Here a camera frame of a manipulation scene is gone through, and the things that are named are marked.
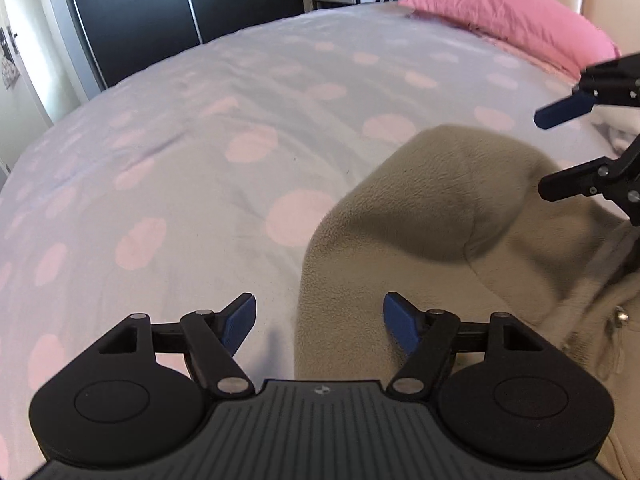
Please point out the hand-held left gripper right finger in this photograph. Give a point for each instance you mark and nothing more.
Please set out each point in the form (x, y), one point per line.
(402, 322)

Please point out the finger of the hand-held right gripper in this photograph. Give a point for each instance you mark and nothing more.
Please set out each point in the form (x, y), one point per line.
(560, 112)
(575, 182)

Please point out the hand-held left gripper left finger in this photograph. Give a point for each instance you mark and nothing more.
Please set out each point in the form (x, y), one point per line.
(240, 322)

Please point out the beige fleece jacket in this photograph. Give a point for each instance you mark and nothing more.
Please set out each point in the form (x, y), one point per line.
(425, 210)

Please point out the white sweatshirt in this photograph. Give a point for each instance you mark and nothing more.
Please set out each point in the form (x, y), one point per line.
(617, 127)

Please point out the pink pillow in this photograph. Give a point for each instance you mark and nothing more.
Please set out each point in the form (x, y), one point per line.
(500, 10)

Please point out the bed with pink-dotted sheet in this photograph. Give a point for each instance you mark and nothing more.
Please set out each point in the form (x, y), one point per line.
(200, 160)

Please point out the white room door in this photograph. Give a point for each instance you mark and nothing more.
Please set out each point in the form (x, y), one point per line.
(22, 105)

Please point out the black sliding-door wardrobe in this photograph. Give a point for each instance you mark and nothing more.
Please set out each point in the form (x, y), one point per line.
(150, 15)

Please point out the patterned door hanger charm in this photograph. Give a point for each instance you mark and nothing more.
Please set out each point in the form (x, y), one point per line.
(9, 72)

